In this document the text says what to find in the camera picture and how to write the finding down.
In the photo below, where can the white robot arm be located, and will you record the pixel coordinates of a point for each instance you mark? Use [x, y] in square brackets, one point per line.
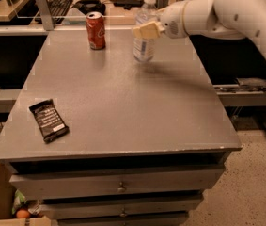
[220, 19]

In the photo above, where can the bottom grey drawer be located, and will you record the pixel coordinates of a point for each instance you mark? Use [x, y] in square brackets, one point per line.
[158, 219]

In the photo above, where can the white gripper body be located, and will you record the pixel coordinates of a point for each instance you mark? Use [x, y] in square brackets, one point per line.
[172, 19]

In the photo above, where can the red coke can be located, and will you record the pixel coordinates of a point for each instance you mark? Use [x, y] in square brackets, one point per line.
[95, 30]

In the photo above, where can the grey drawer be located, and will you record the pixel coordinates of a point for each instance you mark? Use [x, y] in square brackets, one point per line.
[158, 219]
[62, 185]
[129, 205]

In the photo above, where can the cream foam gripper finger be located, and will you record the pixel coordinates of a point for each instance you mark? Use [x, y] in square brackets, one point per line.
[148, 31]

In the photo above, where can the green snack bag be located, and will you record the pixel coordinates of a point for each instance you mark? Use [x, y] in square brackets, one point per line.
[19, 201]

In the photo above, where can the top grey drawer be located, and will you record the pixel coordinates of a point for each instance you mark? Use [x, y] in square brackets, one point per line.
[62, 185]

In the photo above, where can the black snack bar wrapper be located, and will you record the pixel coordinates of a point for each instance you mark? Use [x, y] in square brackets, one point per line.
[50, 123]

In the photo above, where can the grey metal post left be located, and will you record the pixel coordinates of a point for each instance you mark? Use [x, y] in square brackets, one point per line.
[45, 15]

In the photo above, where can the black keyboard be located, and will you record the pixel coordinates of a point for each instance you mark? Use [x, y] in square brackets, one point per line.
[58, 8]

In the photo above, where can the clear plastic water bottle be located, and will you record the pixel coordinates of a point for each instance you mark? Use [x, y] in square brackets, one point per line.
[143, 50]

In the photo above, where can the orange fruit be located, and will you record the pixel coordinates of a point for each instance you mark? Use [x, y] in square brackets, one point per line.
[23, 213]

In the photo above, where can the middle grey drawer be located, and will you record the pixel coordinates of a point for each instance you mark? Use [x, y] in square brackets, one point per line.
[129, 205]

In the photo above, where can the grey drawer cabinet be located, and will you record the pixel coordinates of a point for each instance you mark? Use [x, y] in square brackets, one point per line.
[121, 114]

